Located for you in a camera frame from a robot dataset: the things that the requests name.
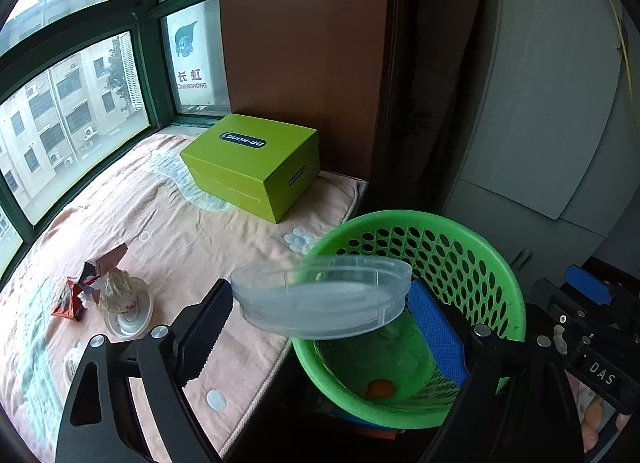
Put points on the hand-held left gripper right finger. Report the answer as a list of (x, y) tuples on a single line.
[(440, 333)]

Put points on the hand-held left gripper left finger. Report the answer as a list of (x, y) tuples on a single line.
[(200, 343)]

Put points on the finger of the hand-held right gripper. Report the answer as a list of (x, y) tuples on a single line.
[(587, 285)]

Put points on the clear plastic bag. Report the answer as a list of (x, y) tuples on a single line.
[(395, 358)]

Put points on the white plastic lid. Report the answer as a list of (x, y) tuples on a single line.
[(132, 325)]

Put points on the orange jelly cup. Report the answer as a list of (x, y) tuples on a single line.
[(380, 387)]

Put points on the paper ball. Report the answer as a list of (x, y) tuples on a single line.
[(117, 293)]

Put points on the green plastic basket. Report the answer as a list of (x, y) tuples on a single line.
[(400, 217)]

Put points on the clear plastic lid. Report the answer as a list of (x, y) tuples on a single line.
[(320, 303)]

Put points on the brown snack wrapper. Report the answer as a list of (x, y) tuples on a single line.
[(100, 268)]

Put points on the small clear plastic cup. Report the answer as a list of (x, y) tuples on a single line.
[(72, 365)]

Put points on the orange snack packet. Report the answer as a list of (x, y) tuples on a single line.
[(67, 303)]

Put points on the pink printed blanket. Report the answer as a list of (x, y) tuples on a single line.
[(175, 253)]

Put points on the green cardboard box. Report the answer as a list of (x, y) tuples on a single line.
[(250, 158)]

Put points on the grey wardrobe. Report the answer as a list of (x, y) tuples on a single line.
[(550, 93)]

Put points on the beige apartment building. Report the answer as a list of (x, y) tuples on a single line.
[(45, 118)]

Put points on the white louvered outdoor unit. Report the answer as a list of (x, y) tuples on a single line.
[(131, 73)]

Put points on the tree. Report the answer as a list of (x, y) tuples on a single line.
[(115, 68)]

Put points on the white printed carton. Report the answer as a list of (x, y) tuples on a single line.
[(200, 43)]

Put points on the dark green window frame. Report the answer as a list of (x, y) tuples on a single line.
[(150, 43)]

